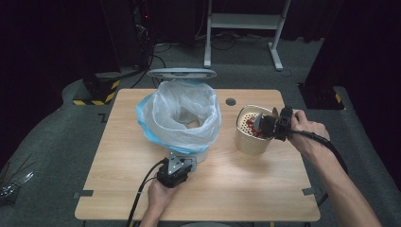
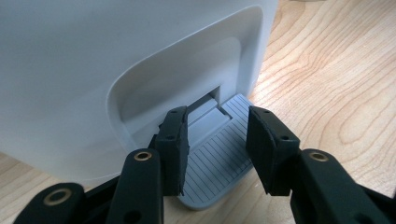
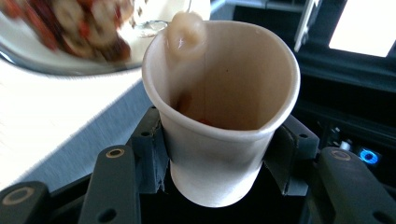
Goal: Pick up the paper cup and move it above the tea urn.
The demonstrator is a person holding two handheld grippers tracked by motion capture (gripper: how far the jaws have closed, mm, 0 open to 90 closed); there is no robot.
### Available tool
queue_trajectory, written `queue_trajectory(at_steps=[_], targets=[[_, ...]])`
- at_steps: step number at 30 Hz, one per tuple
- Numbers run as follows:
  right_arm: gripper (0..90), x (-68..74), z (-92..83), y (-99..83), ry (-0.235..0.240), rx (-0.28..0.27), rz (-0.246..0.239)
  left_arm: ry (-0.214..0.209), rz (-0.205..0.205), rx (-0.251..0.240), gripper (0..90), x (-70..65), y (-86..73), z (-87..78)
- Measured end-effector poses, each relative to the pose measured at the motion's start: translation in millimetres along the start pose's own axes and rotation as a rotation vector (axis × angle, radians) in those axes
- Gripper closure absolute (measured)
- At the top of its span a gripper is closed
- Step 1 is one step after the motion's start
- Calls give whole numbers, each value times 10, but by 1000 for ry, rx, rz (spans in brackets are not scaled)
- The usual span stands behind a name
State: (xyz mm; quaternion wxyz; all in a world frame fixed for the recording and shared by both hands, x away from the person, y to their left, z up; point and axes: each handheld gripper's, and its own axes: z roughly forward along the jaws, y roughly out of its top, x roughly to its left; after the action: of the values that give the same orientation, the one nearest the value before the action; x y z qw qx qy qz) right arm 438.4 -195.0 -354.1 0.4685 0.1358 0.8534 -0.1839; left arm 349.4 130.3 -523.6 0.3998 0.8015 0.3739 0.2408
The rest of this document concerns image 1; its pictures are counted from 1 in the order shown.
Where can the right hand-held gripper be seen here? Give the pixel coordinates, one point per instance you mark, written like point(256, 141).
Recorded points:
point(277, 126)

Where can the person's right hand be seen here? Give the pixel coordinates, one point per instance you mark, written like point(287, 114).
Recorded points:
point(307, 135)

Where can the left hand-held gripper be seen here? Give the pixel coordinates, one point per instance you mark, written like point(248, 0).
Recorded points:
point(173, 175)

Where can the white trash bin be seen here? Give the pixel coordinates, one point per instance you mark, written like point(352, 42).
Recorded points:
point(181, 74)

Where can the translucent plastic bin bag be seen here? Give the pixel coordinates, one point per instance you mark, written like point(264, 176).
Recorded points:
point(164, 126)

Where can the black floor box yellow mark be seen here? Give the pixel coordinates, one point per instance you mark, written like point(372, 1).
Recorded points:
point(321, 97)

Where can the beige strainer container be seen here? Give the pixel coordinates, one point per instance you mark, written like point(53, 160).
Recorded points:
point(249, 146)

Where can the person's left hand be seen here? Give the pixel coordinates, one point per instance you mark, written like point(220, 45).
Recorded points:
point(160, 197)

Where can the yellow-black striped floor box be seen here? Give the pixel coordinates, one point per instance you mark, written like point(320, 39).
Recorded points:
point(107, 94)

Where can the grey table edge clip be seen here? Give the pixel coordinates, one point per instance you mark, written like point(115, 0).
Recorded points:
point(309, 191)
point(83, 193)

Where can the red food scraps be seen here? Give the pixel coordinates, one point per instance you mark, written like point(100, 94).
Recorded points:
point(250, 126)

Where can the shiny metal stand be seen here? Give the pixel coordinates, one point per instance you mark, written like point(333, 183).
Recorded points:
point(14, 184)

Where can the white metal desk frame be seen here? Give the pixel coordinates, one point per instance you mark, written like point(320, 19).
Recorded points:
point(242, 20)

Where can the round grey table grommet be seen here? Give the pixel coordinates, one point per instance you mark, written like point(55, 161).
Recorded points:
point(230, 101)

